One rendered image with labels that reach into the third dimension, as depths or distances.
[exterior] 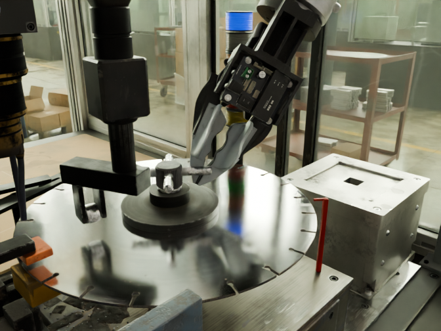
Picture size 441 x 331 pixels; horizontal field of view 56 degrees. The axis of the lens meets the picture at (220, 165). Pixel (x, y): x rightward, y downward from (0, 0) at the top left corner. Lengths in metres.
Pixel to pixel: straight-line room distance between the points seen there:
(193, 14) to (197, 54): 0.09
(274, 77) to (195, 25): 0.65
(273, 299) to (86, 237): 0.22
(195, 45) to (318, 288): 0.70
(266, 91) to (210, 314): 0.25
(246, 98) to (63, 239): 0.23
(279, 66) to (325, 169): 0.36
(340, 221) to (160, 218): 0.30
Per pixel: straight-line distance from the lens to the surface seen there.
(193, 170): 0.46
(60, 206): 0.52
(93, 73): 0.36
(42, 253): 0.40
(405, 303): 0.70
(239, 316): 0.48
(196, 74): 1.06
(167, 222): 0.43
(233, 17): 0.70
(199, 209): 0.45
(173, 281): 0.36
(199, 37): 1.04
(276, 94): 0.41
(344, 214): 0.63
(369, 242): 0.63
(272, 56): 0.41
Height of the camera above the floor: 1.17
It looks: 21 degrees down
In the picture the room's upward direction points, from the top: straight up
